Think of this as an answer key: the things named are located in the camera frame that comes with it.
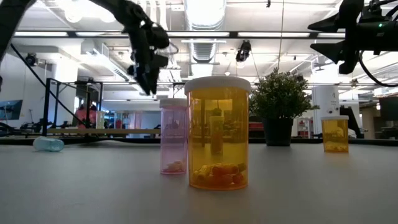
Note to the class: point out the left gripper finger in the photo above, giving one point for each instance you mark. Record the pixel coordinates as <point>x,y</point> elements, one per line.
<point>154,79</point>
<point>141,76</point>

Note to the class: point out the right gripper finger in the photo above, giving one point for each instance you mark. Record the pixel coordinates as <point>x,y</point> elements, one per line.
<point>331,49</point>
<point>332,25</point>

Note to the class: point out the pink medicine bottle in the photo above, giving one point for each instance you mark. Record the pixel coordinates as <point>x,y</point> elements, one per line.
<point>173,140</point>
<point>137,120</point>

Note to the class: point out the green medicine bottle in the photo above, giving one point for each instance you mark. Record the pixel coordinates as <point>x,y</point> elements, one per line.
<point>100,119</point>

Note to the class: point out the orange medicine bottle white cap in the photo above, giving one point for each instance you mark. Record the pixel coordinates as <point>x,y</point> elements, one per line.
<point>217,143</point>
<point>335,137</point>

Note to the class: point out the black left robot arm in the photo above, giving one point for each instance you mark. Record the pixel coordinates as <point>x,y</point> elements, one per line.
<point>118,9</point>

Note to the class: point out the wooden shelf board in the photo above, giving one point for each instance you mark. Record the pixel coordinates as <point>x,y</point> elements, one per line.
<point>118,131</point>

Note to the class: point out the long ceiling light bar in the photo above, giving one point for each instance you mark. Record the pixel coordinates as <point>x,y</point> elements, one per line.
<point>192,34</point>

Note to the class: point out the white round column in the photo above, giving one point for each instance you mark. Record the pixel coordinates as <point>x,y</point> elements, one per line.
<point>326,102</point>

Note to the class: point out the green potted plant black pot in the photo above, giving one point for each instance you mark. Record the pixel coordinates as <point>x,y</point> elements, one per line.
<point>280,99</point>

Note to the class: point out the person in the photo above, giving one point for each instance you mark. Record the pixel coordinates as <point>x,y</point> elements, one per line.
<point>81,115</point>

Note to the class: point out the black monitor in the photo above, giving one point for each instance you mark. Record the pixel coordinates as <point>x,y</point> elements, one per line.
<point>388,109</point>

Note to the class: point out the black ceiling spotlight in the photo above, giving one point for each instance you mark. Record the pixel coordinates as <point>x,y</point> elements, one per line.
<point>243,51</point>
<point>31,59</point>

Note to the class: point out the grey table mat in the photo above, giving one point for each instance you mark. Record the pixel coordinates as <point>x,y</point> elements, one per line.
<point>280,193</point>

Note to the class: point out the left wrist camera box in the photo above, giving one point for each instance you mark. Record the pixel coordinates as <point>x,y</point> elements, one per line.
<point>161,61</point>

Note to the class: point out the silver ceiling duct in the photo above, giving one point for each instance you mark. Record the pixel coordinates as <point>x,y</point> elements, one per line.
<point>203,18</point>

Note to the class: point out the black metal shelf frame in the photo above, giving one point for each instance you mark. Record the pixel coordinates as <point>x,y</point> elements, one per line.
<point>46,102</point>

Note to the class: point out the black aluminium rig frame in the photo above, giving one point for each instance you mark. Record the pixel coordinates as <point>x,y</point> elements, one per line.
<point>367,142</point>

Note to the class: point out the wall monitor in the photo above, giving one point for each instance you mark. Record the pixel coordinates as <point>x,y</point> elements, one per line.
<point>11,109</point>

